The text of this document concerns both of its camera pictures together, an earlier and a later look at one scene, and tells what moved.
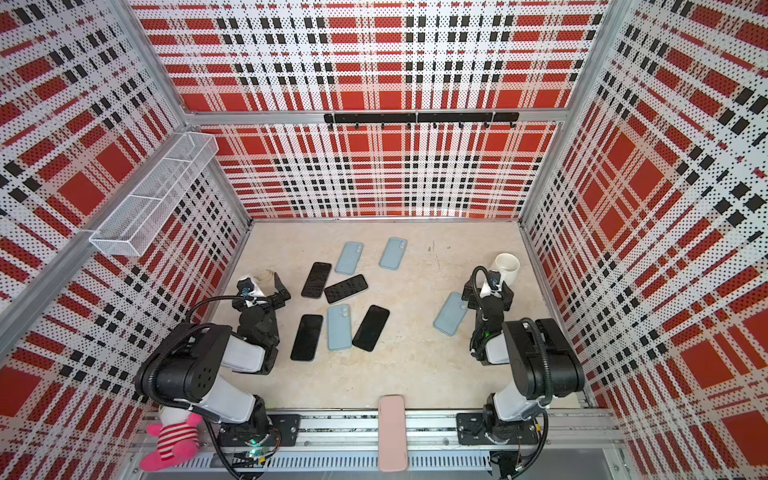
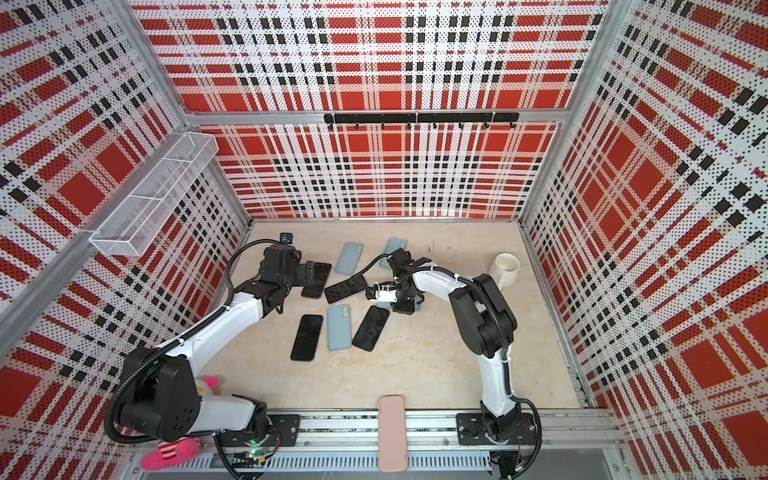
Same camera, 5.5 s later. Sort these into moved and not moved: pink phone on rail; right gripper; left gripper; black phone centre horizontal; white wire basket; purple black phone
Moved: left gripper; right gripper
Not moved: black phone centre horizontal; pink phone on rail; purple black phone; white wire basket
